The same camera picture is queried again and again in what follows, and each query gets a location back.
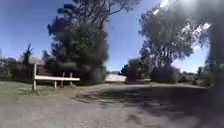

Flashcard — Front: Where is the round green bush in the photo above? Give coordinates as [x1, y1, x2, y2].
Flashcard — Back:
[125, 57, 150, 82]

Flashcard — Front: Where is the tall dark tree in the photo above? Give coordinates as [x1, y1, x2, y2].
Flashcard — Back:
[42, 0, 143, 86]

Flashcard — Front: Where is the grey asphalt road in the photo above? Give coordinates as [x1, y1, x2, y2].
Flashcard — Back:
[0, 81, 224, 128]

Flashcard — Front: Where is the dark clipped hedge block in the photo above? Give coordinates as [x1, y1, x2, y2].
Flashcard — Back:
[149, 65, 181, 85]

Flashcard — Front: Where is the tall many-stemmed tree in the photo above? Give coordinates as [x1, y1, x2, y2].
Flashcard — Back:
[138, 3, 208, 73]

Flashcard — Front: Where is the grass verge with dry leaves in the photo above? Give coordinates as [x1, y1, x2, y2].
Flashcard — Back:
[149, 81, 209, 89]

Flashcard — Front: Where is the row of bushes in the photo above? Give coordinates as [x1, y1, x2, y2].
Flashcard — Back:
[178, 70, 201, 85]

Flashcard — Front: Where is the dark hedge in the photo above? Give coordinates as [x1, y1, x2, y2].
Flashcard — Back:
[0, 57, 36, 83]

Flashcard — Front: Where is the grass field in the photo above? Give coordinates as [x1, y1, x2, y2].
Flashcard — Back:
[0, 80, 84, 103]

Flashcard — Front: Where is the dark mass of trees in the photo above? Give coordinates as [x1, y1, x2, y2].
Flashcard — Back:
[196, 0, 224, 88]

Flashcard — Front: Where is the pale low wall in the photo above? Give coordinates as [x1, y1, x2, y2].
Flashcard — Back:
[104, 73, 128, 83]

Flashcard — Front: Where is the white wooden rail fence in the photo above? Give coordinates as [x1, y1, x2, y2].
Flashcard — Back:
[31, 63, 81, 92]

